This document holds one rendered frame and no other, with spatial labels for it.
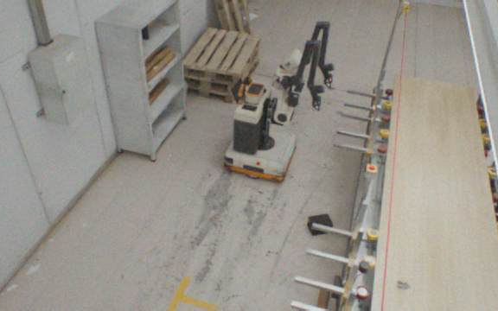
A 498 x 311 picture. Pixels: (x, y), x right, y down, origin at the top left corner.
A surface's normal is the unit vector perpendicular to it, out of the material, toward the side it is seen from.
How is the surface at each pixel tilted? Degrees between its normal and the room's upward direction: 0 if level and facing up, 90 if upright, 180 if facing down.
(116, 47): 90
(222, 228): 0
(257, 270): 0
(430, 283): 0
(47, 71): 90
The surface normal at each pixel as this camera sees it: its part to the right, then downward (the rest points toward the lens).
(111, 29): -0.29, 0.60
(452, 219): 0.04, -0.77
